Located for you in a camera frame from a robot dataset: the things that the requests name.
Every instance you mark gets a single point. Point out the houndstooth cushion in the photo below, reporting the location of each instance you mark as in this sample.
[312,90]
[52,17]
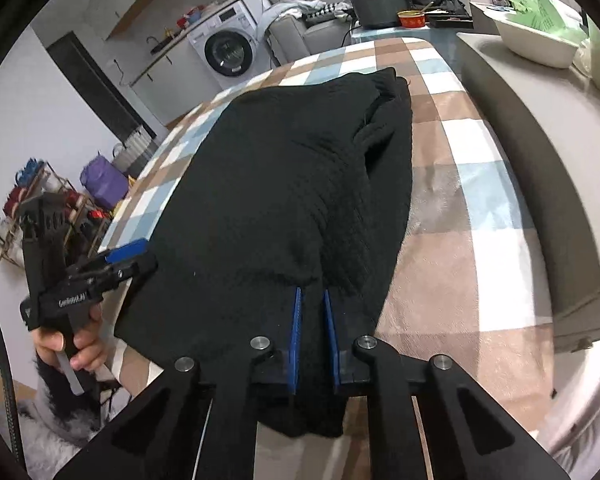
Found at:
[327,11]

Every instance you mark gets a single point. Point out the purple bag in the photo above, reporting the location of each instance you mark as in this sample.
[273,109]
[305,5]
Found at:
[105,182]

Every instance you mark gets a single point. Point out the wooden shoe rack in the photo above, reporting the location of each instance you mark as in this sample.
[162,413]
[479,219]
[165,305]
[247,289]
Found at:
[10,240]

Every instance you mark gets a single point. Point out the grey fluffy rug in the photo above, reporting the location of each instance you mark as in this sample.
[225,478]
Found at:
[45,450]

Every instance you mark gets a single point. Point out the person's left hand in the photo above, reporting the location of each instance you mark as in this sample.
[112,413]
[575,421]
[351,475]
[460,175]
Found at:
[90,355]

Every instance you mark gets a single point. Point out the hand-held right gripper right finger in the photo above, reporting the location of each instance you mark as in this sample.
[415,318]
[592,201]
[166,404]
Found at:
[331,340]

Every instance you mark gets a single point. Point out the checked blanket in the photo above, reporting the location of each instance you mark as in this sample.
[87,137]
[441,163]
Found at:
[455,260]

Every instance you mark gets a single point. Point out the red basin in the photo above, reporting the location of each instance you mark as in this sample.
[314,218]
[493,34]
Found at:
[189,16]

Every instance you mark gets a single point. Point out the person's left forearm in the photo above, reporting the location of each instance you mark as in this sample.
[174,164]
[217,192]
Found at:
[55,395]

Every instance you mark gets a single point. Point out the glass coffee table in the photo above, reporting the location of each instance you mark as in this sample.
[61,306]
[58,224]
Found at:
[380,34]

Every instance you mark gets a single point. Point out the black tray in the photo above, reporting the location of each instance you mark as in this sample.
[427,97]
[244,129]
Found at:
[450,20]

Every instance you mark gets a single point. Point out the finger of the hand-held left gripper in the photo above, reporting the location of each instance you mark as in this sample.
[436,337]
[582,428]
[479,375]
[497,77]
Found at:
[135,269]
[127,250]

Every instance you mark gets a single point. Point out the kitchen counter cabinet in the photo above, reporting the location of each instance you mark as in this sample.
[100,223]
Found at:
[175,75]

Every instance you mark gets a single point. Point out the black knit sweater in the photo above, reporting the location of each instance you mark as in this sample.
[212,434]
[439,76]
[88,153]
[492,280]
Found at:
[270,185]

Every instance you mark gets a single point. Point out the white bowl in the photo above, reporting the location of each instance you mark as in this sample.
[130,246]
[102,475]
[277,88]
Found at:
[535,45]

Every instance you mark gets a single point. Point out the grey cabinet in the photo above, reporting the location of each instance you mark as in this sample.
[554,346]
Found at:
[555,170]

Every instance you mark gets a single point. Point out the white washing machine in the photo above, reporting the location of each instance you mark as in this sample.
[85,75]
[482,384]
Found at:
[225,52]

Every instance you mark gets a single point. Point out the woven basket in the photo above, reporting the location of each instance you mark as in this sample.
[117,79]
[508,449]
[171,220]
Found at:
[135,152]

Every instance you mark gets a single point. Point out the black door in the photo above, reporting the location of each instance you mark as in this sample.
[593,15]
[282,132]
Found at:
[95,85]

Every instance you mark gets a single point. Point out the white cylindrical container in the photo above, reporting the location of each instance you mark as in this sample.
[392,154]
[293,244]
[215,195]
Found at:
[595,65]

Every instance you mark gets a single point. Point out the green plastic bag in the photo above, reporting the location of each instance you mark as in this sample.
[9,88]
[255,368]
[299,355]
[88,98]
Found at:
[545,5]

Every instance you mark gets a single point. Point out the light blue cloth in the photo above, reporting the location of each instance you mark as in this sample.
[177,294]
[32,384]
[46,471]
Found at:
[280,17]

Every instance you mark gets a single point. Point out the red bowl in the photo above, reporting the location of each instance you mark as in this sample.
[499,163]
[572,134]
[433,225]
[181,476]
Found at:
[411,21]

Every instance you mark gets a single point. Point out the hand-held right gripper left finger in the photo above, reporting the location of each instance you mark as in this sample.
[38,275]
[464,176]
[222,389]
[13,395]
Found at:
[295,340]

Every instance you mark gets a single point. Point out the black electric pot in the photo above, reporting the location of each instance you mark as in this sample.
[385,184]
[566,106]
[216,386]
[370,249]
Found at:
[377,7]

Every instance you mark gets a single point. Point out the grey sofa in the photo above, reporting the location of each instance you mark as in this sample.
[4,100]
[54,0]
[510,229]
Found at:
[300,35]

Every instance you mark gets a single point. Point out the black faucet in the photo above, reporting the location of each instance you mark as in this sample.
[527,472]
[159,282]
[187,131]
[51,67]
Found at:
[153,42]

